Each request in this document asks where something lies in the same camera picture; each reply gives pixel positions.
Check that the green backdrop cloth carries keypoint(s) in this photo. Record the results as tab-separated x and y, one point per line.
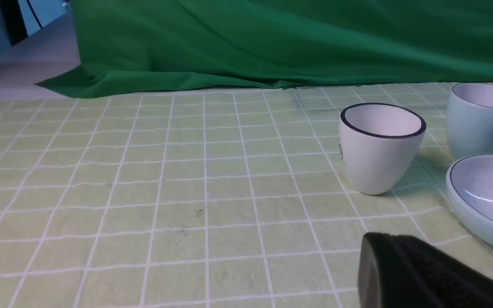
136	46

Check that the green checkered tablecloth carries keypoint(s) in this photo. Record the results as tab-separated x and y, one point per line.
218	200

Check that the white cup black rim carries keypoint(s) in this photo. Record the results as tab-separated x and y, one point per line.
378	143

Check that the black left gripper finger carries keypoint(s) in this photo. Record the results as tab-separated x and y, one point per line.
402	271

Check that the pale blue cup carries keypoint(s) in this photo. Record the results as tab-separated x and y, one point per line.
469	120

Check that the pale blue bowl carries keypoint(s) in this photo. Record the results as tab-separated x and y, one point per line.
469	184

